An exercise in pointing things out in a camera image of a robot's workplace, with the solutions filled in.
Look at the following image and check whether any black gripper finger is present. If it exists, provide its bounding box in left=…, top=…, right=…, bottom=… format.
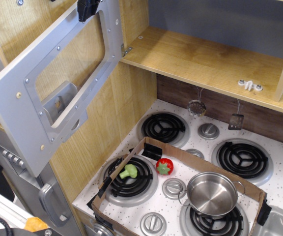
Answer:
left=77, top=0, right=100, bottom=22

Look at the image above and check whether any hanging metal strainer spoon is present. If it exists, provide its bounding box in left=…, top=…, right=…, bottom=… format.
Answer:
left=187, top=87, right=206, bottom=117

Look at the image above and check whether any red toy strawberry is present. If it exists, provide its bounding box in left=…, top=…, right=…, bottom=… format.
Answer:
left=156, top=158, right=174, bottom=176

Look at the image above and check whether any black burner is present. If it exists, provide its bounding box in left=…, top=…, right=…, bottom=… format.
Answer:
left=137, top=112, right=190, bottom=148
left=179, top=204, right=249, bottom=236
left=105, top=155, right=159, bottom=207
left=211, top=138, right=274, bottom=186

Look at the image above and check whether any metal door hinge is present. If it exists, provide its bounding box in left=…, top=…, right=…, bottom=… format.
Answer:
left=120, top=43, right=133, bottom=57

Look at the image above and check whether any silver oven knob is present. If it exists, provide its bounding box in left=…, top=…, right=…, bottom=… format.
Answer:
left=93, top=223, right=114, bottom=236

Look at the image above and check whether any grey ice dispenser panel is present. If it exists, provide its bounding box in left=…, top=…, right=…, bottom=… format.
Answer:
left=0, top=145, right=43, bottom=190

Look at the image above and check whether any centre silver stove knob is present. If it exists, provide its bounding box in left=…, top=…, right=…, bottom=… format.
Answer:
left=162, top=178, right=186, bottom=200

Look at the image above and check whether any front silver stove knob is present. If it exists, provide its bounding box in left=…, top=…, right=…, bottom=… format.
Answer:
left=140, top=212, right=167, bottom=236

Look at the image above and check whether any front right black burner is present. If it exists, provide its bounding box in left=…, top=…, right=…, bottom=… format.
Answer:
left=179, top=204, right=249, bottom=236

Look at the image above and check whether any brown cardboard frame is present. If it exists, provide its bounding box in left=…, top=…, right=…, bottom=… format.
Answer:
left=87, top=137, right=272, bottom=236

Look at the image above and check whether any white plastic door latch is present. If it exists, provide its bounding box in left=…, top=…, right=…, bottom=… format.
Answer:
left=238, top=80, right=263, bottom=91

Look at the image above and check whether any green toy broccoli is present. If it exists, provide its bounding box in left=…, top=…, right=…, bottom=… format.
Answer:
left=119, top=164, right=138, bottom=179

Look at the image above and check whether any silver stove knob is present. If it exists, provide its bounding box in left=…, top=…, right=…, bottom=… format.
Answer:
left=140, top=212, right=167, bottom=236
left=162, top=178, right=186, bottom=200
left=198, top=123, right=220, bottom=140

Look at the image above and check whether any hanging metal spatula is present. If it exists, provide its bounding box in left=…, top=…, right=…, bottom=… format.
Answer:
left=228, top=99, right=244, bottom=130

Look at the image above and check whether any grey wall phone holder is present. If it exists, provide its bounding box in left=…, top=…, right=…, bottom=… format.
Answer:
left=41, top=81, right=78, bottom=125

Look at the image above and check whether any front left black burner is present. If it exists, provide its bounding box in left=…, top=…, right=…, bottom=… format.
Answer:
left=105, top=155, right=159, bottom=207

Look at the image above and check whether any lower grey fridge handle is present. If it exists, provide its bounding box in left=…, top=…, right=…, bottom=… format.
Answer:
left=38, top=183, right=68, bottom=227

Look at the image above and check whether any middle small silver knob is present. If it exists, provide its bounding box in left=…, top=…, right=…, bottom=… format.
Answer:
left=186, top=148, right=204, bottom=159

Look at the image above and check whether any stainless steel pot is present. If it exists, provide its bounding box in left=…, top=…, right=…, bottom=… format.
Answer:
left=178, top=172, right=246, bottom=219

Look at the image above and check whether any orange chip piece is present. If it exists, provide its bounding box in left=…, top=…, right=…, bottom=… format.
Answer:
left=24, top=217, right=49, bottom=232

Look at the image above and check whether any back silver stove knob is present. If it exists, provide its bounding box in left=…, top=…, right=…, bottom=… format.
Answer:
left=198, top=123, right=220, bottom=140

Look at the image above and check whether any silver toy sink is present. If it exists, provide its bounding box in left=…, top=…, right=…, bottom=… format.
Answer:
left=252, top=206, right=283, bottom=236

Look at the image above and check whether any back left black burner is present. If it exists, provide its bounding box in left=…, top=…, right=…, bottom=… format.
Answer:
left=137, top=112, right=190, bottom=148

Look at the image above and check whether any back right black burner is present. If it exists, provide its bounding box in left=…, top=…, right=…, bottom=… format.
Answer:
left=211, top=138, right=274, bottom=186

